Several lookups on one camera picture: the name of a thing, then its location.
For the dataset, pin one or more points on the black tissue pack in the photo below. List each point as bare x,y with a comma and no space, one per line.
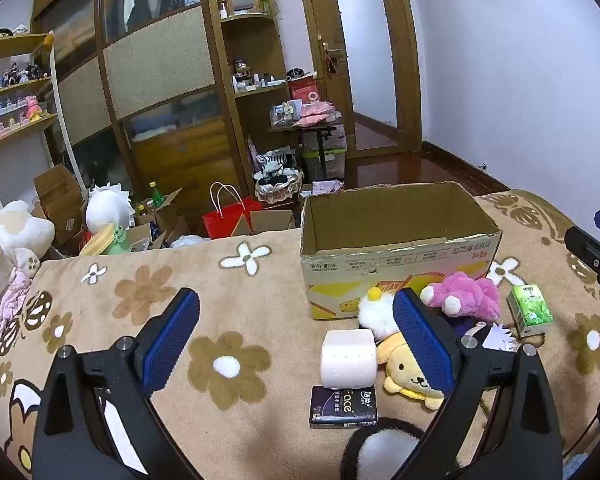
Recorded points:
342,407

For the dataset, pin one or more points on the green plastic bottle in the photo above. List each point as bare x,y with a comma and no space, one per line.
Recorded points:
156,195

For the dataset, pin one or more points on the flat brown cardboard box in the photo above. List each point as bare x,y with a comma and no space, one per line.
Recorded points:
272,222

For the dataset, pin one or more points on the white toilet paper roll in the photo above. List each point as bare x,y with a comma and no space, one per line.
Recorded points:
347,360

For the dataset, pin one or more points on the large white plush toy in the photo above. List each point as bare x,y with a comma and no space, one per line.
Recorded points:
10,230

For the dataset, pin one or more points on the wooden wardrobe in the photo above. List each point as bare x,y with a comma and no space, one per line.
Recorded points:
170,85

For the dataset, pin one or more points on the yellow display shelf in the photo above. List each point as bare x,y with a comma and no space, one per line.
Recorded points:
25,127

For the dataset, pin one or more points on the clear plastic storage box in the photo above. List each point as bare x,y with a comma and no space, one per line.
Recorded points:
332,160

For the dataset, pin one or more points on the printed cardboard box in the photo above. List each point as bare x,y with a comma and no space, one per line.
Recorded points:
360,270

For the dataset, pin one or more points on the pink folded cloth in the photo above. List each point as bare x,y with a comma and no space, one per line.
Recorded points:
314,112

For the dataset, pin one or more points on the white-haired doll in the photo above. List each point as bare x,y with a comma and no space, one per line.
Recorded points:
500,336

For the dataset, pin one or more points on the green tissue pack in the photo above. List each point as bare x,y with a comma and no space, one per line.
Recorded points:
530,310

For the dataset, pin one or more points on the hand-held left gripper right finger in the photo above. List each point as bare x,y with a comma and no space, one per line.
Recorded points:
422,342

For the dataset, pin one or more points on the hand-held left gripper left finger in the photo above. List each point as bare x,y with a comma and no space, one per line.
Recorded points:
172,340

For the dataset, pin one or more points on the white fluffy plush toy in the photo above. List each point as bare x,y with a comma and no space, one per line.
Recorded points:
375,316

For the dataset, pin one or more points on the small side table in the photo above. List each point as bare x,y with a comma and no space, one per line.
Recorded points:
320,132

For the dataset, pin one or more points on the red packet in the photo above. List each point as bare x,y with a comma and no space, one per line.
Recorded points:
304,90

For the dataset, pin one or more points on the pink plush toy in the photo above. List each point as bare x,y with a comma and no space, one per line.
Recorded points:
470,295

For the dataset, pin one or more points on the red paper bag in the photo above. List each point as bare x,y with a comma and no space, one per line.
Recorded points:
225,225

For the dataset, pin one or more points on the pink quilt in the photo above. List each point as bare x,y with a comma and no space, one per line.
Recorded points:
0,320

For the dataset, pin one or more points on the green frog plush toy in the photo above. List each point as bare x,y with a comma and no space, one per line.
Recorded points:
116,240

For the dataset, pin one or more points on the row of small figurines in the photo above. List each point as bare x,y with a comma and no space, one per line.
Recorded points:
15,74

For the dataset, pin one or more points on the black and white fluffy plush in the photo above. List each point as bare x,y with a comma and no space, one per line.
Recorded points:
380,452

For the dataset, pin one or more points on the lace-trimmed basket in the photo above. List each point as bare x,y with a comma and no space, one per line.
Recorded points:
280,185

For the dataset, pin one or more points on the wooden door with glass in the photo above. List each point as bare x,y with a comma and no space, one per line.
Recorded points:
365,50

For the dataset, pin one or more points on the white round spiky plush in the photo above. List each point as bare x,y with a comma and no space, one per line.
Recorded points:
107,210

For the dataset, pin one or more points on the beige floral blanket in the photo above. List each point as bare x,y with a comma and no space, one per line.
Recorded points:
260,320

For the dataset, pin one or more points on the yellow dog plush toy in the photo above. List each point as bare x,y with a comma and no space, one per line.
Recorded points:
405,380

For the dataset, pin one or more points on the open brown cardboard box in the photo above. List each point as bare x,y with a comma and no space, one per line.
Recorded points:
160,220
55,200

